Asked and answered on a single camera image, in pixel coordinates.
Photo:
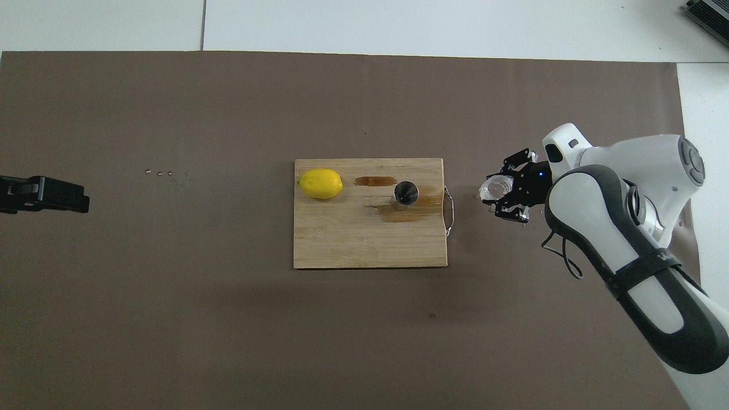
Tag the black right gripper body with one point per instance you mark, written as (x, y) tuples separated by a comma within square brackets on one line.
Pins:
[(532, 183)]

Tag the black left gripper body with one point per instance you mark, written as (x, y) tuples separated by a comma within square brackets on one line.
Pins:
[(17, 195)]

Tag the clear textured glass cup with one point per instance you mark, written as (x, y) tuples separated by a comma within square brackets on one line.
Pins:
[(492, 188)]

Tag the steel double jigger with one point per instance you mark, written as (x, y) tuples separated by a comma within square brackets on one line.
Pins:
[(405, 192)]

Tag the wooden cutting board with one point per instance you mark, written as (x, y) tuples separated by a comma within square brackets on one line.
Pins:
[(342, 245)]

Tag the yellow lemon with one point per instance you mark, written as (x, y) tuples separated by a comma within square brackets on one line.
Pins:
[(320, 184)]

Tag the brown paper table mat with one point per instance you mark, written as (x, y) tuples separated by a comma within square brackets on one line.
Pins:
[(228, 319)]

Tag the grey metal device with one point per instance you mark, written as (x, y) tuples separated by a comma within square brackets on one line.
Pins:
[(712, 12)]

